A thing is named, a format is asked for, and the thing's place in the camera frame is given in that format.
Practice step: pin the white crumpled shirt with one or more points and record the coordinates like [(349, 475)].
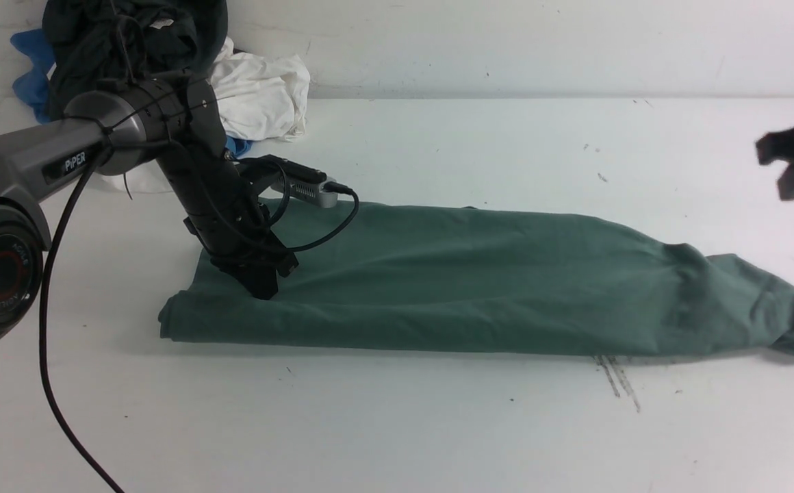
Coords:
[(259, 98)]

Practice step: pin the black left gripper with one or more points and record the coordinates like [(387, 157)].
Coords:
[(228, 219)]

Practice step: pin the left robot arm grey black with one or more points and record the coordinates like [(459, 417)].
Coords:
[(171, 118)]

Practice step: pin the green long-sleeve shirt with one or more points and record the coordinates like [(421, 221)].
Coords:
[(487, 281)]

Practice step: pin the blue crumpled garment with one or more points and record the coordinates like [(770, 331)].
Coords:
[(31, 75)]

